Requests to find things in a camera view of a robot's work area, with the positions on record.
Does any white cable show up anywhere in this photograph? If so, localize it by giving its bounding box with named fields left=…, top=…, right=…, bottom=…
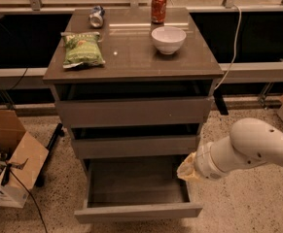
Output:
left=213, top=4, right=243, bottom=92

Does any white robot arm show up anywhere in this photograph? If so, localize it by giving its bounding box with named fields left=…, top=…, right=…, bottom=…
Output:
left=177, top=117, right=283, bottom=182

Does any orange soda can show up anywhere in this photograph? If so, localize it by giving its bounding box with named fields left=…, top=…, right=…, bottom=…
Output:
left=151, top=0, right=166, bottom=23

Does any open cardboard box left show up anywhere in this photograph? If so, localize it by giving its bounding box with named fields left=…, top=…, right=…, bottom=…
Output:
left=0, top=110, right=48, bottom=208

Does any white ceramic bowl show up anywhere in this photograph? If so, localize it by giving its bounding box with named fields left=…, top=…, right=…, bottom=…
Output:
left=151, top=26, right=187, bottom=54

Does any grey top drawer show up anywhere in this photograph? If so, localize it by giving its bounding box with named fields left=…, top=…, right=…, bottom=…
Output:
left=54, top=80, right=215, bottom=128

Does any black floor bar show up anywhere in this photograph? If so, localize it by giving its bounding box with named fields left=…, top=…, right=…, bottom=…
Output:
left=35, top=123, right=64, bottom=187

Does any grey bottom drawer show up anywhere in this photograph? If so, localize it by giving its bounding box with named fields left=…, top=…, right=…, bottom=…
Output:
left=75, top=155, right=202, bottom=223

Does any grey middle drawer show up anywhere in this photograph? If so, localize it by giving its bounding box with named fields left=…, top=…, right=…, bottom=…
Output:
left=71, top=123, right=201, bottom=159

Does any grey drawer cabinet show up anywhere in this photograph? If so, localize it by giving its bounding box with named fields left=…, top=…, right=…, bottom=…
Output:
left=42, top=6, right=225, bottom=167

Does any grey drawer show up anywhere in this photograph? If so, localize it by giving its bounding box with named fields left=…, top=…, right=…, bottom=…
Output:
left=75, top=155, right=202, bottom=223
left=71, top=123, right=201, bottom=159
left=54, top=80, right=215, bottom=128

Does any green chip bag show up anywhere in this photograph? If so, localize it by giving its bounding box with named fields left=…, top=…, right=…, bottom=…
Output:
left=61, top=32, right=105, bottom=69

